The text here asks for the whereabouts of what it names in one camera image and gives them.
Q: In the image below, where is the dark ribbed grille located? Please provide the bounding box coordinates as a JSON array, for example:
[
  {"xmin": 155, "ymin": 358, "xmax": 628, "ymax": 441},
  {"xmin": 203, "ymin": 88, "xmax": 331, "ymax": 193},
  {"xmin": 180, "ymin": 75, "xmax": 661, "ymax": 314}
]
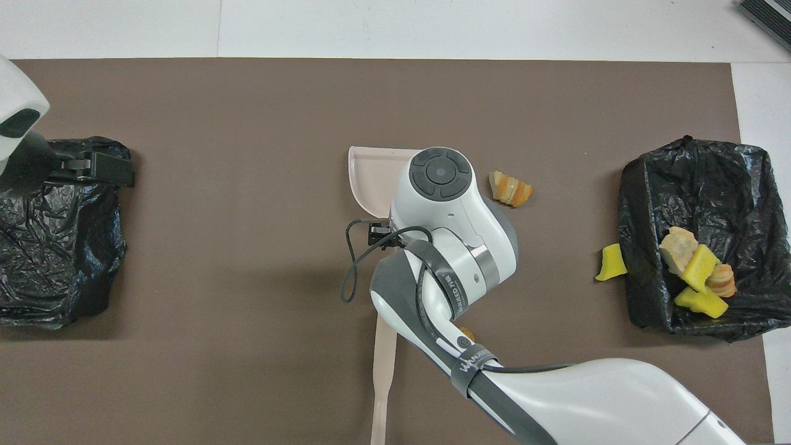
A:
[{"xmin": 737, "ymin": 0, "xmax": 791, "ymax": 53}]

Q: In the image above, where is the yellow green sponge piece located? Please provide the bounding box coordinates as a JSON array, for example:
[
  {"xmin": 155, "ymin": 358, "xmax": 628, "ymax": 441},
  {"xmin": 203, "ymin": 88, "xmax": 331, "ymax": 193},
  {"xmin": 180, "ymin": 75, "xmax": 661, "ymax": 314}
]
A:
[
  {"xmin": 674, "ymin": 286, "xmax": 730, "ymax": 320},
  {"xmin": 680, "ymin": 244, "xmax": 721, "ymax": 293},
  {"xmin": 595, "ymin": 244, "xmax": 628, "ymax": 282}
]

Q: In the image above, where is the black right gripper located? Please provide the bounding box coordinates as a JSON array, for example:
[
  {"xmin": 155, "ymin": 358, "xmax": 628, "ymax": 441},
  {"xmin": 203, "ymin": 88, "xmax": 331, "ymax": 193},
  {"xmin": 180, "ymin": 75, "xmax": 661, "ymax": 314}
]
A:
[{"xmin": 367, "ymin": 221, "xmax": 397, "ymax": 249}]

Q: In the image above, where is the beige plastic dustpan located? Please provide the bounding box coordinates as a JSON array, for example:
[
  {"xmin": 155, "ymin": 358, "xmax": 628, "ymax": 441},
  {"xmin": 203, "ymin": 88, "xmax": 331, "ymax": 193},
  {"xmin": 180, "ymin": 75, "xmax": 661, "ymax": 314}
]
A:
[{"xmin": 348, "ymin": 146, "xmax": 415, "ymax": 218}]

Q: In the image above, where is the brown table mat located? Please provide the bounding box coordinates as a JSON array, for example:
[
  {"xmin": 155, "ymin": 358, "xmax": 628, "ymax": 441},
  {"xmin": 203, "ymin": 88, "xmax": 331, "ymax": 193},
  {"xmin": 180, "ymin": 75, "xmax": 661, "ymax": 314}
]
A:
[{"xmin": 0, "ymin": 58, "xmax": 774, "ymax": 445}]

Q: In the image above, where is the beige hand brush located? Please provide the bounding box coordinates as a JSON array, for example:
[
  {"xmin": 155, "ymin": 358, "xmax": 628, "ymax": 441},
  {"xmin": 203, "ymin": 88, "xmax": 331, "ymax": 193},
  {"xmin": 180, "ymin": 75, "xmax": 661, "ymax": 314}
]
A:
[{"xmin": 370, "ymin": 312, "xmax": 398, "ymax": 445}]

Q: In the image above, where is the black bag lined bin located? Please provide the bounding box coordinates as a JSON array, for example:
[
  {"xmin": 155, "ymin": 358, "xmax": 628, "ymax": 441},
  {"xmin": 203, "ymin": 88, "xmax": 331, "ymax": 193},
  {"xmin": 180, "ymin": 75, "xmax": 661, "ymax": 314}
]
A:
[
  {"xmin": 618, "ymin": 136, "xmax": 791, "ymax": 342},
  {"xmin": 0, "ymin": 137, "xmax": 132, "ymax": 329}
]

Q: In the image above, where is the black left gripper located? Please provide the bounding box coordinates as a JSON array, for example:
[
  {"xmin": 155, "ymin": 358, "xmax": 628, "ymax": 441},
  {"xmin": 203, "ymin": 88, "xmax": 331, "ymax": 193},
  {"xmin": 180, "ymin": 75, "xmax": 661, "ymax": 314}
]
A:
[{"xmin": 43, "ymin": 150, "xmax": 135, "ymax": 188}]

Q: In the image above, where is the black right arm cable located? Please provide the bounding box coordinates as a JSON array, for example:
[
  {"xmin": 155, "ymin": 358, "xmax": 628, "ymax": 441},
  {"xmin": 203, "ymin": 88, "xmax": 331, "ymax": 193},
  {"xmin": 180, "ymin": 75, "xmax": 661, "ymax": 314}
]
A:
[{"xmin": 341, "ymin": 219, "xmax": 575, "ymax": 378}]

